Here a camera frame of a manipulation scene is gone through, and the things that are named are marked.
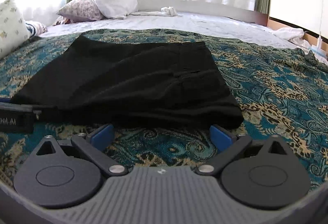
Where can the teal paisley bedspread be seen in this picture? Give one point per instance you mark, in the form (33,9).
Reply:
(280,91)

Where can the striped cloth by pillow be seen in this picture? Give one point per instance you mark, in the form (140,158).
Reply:
(35,28)

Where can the black pants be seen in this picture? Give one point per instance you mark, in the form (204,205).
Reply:
(131,85)

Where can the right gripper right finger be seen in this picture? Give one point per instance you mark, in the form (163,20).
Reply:
(229,147)

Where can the grey floral pillow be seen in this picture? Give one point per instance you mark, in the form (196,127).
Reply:
(81,10)

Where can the wooden bed footboard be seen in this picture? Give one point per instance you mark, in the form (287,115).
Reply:
(275,24)

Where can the small white rolled cloth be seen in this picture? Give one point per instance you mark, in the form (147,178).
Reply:
(164,12)

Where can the white green floral pillow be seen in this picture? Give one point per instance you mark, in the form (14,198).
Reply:
(13,28)

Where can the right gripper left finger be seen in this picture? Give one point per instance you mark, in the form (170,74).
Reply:
(91,147)

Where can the crumpled white cloth pile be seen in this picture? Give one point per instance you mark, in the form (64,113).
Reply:
(295,36)

